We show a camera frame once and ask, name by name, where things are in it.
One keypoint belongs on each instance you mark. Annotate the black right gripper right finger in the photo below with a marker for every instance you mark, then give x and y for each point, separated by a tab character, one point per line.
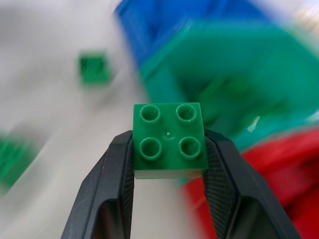
234	194

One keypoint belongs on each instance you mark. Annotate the green studded toy block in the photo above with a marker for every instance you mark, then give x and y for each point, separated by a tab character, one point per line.
169	139
13	159
94	67

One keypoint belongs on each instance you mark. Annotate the green plastic bin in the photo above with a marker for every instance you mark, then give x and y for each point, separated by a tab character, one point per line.
239	82

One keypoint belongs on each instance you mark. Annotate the red plastic bin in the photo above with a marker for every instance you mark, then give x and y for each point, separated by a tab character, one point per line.
279	179

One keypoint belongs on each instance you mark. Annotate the blue plastic bin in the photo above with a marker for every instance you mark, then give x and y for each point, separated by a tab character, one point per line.
159	30

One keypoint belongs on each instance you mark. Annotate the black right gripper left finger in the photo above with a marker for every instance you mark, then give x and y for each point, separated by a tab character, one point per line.
109	189

